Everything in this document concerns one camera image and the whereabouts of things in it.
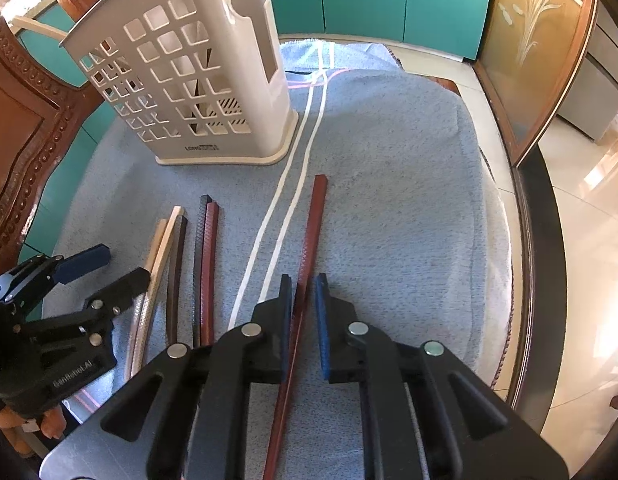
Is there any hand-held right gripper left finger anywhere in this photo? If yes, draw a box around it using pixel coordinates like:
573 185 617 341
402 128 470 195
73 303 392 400
39 274 294 480

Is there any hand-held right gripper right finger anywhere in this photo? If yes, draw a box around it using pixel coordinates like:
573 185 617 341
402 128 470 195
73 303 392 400
314 273 570 480

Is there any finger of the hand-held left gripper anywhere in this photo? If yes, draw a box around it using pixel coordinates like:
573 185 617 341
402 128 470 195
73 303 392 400
18 266 152 349
0 243 113 307

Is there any dark red chopstick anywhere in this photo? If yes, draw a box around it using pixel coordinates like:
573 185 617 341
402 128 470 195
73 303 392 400
261 174 330 480
199 201 220 347

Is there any beige plastic utensil holder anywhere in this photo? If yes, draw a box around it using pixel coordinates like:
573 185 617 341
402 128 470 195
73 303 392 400
59 0 300 167

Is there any person's left hand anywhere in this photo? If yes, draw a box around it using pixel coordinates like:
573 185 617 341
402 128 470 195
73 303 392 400
0 401 68 442

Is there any blue striped towel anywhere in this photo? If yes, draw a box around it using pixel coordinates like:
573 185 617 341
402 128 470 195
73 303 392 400
39 37 514 480

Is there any carved wooden chair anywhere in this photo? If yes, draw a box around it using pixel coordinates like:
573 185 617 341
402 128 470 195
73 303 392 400
0 0 560 436
9 0 120 261

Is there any teal base cabinet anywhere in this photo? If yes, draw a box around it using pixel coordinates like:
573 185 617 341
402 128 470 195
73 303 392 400
264 0 494 61

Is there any etched glass sliding door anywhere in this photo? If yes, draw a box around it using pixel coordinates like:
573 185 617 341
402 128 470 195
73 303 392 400
471 0 600 168

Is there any silver refrigerator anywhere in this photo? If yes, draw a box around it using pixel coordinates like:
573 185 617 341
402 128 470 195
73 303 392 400
556 0 618 143

